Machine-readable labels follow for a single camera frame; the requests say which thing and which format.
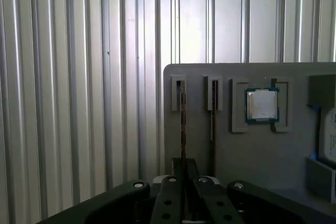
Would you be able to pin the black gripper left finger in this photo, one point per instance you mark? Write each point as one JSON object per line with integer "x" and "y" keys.
{"x": 168, "y": 200}

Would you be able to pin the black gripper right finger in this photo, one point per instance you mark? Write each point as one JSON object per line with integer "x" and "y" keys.
{"x": 214, "y": 203}

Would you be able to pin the grey parts rack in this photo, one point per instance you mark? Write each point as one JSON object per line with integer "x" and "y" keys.
{"x": 252, "y": 155}

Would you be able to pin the silver CPU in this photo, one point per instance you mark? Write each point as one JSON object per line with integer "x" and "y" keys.
{"x": 262, "y": 106}

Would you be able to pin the silver hard disk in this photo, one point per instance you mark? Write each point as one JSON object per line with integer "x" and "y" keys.
{"x": 331, "y": 134}

